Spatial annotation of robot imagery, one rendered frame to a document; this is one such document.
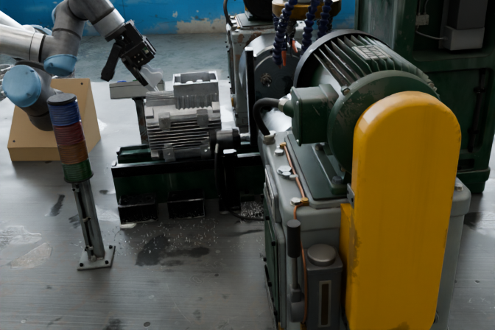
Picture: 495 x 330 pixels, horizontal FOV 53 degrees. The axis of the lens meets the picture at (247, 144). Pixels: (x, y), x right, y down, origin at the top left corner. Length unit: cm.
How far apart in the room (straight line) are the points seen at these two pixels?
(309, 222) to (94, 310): 59
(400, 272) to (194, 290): 55
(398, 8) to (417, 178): 67
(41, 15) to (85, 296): 688
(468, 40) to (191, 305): 90
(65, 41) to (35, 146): 54
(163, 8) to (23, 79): 565
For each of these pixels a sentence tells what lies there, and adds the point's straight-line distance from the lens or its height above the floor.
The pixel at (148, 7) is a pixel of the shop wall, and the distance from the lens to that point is 730.
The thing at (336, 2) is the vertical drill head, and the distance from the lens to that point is 132.
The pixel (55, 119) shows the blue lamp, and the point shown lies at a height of 118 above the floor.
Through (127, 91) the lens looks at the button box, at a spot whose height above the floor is 105.
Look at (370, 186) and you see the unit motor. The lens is 64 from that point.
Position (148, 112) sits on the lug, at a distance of 134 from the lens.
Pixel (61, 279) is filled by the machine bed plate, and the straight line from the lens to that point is 127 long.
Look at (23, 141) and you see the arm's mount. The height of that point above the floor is 87.
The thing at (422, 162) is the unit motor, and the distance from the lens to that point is 64.
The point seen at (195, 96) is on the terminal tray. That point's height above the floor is 111.
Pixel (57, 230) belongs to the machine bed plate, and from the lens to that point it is 145.
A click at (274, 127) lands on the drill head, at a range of 110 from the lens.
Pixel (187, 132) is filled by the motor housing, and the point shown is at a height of 102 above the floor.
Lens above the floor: 156
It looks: 25 degrees down
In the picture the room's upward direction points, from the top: 3 degrees counter-clockwise
